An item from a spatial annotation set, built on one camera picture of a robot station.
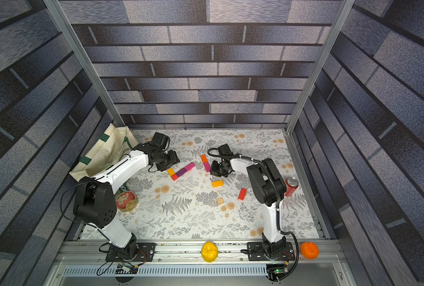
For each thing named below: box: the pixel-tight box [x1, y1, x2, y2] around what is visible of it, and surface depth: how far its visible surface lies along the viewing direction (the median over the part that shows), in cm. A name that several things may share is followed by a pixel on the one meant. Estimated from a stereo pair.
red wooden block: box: [238, 187, 248, 201], surface depth 92 cm
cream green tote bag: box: [69, 123, 139, 182], surface depth 91 cm
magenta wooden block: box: [184, 162, 196, 172], surface depth 103 cm
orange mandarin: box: [300, 241, 320, 260], surface depth 72 cm
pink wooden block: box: [203, 162, 212, 173], surface depth 105 cm
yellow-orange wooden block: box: [212, 179, 224, 188], surface depth 97 cm
